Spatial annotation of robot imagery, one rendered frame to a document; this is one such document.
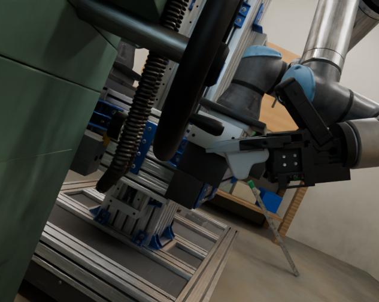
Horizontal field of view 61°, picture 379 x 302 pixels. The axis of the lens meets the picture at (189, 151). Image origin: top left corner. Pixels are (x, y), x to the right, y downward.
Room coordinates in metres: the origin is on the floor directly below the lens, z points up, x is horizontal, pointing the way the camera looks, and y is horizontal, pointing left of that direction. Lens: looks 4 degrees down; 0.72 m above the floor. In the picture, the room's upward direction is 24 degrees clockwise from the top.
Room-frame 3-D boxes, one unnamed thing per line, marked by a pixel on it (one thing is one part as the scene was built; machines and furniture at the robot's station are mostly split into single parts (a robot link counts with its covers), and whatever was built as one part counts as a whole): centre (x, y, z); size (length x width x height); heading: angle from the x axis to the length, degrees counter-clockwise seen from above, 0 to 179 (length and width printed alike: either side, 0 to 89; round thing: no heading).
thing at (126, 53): (1.19, 0.39, 0.87); 0.15 x 0.15 x 0.10
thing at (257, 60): (1.08, -0.10, 0.98); 0.13 x 0.12 x 0.14; 97
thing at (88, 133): (0.69, 0.23, 0.58); 0.12 x 0.08 x 0.08; 91
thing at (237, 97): (1.08, -0.09, 0.87); 0.15 x 0.15 x 0.10
